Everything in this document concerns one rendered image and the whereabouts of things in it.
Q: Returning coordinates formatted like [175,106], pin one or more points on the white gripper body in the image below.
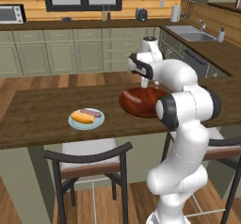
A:
[144,83]

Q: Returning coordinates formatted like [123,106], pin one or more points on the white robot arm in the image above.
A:
[185,115]

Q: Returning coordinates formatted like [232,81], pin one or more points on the pink sausage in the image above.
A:
[131,97]
[94,112]

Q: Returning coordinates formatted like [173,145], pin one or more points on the red-brown wooden bowl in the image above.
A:
[142,108]

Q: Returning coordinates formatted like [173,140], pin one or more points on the light blue plate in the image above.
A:
[94,125]

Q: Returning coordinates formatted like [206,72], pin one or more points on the yellow bun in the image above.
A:
[82,117]

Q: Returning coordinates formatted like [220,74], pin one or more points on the small dark bowl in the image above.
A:
[66,19]

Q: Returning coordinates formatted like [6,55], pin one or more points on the green cupboards beside sink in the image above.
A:
[172,45]

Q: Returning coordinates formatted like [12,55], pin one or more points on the dark dishwasher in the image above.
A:
[196,61]

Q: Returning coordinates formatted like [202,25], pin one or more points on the grey sink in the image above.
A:
[194,35]

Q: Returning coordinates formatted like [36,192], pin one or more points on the white paper towel roll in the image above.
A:
[175,13]

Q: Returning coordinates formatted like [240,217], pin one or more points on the silver tap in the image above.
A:
[202,24]

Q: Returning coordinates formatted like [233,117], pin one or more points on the dark tall bottle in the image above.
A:
[108,15]

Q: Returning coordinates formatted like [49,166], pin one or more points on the pale tall bottle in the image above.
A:
[104,14]

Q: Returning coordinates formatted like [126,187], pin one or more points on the white soap dispenser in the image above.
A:
[221,35]

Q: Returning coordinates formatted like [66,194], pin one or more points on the hanging kitchen tools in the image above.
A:
[189,9]

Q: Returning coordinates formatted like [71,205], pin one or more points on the green lower cupboard run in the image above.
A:
[62,52]

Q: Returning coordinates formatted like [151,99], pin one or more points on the dark chair with white seat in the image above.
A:
[224,151]
[88,158]

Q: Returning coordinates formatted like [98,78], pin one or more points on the silver toaster oven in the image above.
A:
[11,14]

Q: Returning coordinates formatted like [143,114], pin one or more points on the white wall socket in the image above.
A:
[162,3]

